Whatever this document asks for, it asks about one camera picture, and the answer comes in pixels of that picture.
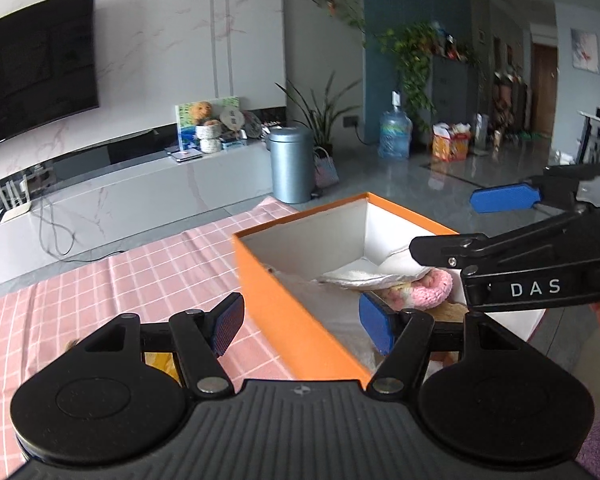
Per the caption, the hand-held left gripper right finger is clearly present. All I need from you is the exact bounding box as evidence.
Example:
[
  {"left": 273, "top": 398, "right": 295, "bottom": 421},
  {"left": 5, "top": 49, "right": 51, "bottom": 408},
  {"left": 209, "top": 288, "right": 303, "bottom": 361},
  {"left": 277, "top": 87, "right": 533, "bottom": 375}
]
[{"left": 358, "top": 292, "right": 536, "bottom": 395}]

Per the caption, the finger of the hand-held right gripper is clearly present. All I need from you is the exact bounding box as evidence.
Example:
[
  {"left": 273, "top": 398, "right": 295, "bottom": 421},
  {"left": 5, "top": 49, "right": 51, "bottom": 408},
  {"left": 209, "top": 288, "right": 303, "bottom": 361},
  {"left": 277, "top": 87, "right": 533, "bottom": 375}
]
[
  {"left": 409, "top": 205, "right": 600, "bottom": 273},
  {"left": 470, "top": 162, "right": 600, "bottom": 214}
]

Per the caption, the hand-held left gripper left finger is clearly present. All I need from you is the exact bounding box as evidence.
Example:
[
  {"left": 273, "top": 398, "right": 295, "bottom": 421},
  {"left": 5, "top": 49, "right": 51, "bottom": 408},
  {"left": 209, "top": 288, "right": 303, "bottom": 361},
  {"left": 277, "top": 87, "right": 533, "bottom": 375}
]
[{"left": 77, "top": 292, "right": 246, "bottom": 395}]

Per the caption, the pink white crochet hat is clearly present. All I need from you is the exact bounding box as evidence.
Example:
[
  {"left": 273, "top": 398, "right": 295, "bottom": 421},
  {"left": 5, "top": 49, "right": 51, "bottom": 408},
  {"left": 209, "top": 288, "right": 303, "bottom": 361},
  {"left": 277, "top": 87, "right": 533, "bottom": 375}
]
[{"left": 380, "top": 267, "right": 453, "bottom": 311}]

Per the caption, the orange cardboard box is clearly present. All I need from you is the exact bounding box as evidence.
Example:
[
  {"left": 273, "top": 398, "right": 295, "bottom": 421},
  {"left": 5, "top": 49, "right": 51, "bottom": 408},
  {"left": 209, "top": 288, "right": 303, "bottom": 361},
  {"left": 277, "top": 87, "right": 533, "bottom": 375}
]
[{"left": 231, "top": 191, "right": 548, "bottom": 381}]

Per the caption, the yellow cloth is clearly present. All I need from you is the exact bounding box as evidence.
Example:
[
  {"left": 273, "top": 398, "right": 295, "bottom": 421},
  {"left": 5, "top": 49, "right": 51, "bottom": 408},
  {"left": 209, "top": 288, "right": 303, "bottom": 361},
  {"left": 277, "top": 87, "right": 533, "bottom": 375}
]
[{"left": 142, "top": 352, "right": 181, "bottom": 386}]

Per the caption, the tan loofah sponge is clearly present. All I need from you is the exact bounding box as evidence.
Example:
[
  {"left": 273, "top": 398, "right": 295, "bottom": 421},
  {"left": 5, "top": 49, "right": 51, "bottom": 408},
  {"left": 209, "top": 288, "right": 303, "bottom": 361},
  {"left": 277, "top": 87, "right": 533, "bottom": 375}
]
[{"left": 422, "top": 301, "right": 470, "bottom": 322}]

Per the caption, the orange gift bag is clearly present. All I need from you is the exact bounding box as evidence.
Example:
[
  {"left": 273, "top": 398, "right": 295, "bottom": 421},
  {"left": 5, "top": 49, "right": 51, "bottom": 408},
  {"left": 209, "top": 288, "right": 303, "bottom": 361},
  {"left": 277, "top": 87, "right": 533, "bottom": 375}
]
[{"left": 431, "top": 122, "right": 471, "bottom": 162}]

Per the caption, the pink checked mat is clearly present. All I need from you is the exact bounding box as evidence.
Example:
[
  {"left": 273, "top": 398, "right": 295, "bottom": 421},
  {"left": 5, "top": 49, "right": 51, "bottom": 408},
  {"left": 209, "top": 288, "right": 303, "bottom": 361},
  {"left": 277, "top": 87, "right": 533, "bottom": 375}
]
[{"left": 0, "top": 196, "right": 301, "bottom": 480}]

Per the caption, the brown wooden door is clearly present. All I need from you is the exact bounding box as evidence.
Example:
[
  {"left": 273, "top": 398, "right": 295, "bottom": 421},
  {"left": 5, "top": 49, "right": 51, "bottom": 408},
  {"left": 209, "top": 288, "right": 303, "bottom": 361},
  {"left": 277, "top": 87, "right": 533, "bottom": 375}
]
[{"left": 531, "top": 42, "right": 560, "bottom": 136}]

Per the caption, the grey storage cabinet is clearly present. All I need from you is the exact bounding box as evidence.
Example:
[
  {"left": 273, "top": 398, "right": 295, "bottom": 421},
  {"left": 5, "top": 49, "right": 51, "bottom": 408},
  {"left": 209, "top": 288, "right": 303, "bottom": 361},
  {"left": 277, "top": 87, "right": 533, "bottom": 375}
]
[{"left": 432, "top": 55, "right": 481, "bottom": 126}]

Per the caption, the blue water bottle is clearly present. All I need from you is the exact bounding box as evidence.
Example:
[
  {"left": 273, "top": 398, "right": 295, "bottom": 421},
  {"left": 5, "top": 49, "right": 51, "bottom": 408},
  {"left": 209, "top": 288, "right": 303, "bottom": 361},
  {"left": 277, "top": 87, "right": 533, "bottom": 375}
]
[{"left": 378, "top": 91, "right": 413, "bottom": 161}]

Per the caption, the woven basket bag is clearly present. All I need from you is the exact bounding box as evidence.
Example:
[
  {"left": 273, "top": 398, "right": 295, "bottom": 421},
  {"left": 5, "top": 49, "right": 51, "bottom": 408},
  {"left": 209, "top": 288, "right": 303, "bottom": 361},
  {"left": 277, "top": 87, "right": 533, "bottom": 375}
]
[{"left": 312, "top": 146, "right": 341, "bottom": 188}]

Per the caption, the white tv cabinet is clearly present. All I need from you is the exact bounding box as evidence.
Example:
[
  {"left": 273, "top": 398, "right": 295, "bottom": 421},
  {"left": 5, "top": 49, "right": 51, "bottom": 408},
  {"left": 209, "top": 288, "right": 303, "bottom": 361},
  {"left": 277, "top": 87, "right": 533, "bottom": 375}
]
[{"left": 0, "top": 137, "right": 291, "bottom": 293}]

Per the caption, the trailing green vine plant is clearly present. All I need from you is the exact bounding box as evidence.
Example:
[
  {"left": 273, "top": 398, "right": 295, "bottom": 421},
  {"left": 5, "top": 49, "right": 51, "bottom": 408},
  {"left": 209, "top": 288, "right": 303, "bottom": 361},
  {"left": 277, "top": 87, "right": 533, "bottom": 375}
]
[{"left": 294, "top": 0, "right": 481, "bottom": 126}]

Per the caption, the grey metal trash can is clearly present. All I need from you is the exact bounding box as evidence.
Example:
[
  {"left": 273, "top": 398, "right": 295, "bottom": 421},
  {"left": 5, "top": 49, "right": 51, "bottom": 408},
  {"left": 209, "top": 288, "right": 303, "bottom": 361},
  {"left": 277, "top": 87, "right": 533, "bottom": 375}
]
[{"left": 269, "top": 126, "right": 315, "bottom": 205}]

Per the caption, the purple fuzzy garment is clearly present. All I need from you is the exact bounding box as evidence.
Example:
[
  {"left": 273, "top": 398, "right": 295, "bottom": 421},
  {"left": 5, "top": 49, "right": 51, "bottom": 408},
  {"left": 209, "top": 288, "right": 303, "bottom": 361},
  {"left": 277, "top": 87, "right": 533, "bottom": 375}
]
[{"left": 572, "top": 400, "right": 600, "bottom": 480}]

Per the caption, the white woven basket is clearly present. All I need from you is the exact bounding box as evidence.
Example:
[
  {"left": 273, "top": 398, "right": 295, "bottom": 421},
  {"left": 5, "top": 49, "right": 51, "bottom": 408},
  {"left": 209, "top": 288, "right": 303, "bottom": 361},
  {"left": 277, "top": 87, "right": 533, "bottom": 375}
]
[{"left": 195, "top": 124, "right": 224, "bottom": 154}]

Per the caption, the long-leaf potted plant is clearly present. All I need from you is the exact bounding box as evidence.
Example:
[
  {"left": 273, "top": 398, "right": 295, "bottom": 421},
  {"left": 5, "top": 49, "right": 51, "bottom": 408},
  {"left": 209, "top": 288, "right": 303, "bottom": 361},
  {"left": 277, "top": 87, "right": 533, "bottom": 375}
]
[{"left": 275, "top": 72, "right": 363, "bottom": 156}]

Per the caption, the round hand fan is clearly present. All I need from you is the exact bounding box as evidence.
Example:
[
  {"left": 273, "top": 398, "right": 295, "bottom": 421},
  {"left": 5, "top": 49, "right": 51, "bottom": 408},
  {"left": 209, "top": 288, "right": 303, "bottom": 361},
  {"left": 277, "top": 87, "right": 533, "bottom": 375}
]
[{"left": 220, "top": 109, "right": 246, "bottom": 141}]

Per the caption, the colourful picture board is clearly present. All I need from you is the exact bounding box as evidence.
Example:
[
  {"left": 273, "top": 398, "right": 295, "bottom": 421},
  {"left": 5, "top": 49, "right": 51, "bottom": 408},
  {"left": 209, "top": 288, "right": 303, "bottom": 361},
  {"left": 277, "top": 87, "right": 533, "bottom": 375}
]
[{"left": 175, "top": 96, "right": 242, "bottom": 153}]

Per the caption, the white router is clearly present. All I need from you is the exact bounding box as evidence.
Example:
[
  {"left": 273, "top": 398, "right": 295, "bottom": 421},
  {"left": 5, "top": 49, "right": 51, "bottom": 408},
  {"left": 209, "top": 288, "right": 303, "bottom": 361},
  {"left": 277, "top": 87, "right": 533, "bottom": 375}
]
[{"left": 0, "top": 172, "right": 33, "bottom": 223}]

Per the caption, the black flat television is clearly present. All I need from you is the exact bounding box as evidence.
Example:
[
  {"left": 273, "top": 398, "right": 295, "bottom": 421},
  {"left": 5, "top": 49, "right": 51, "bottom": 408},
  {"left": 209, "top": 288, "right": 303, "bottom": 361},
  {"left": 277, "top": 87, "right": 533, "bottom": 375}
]
[{"left": 0, "top": 0, "right": 101, "bottom": 153}]

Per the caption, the wall painting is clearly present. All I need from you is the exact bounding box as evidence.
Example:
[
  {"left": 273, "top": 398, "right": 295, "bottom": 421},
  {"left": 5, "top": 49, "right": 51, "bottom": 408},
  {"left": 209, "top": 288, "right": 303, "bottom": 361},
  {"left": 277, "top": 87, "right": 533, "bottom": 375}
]
[{"left": 571, "top": 27, "right": 600, "bottom": 75}]

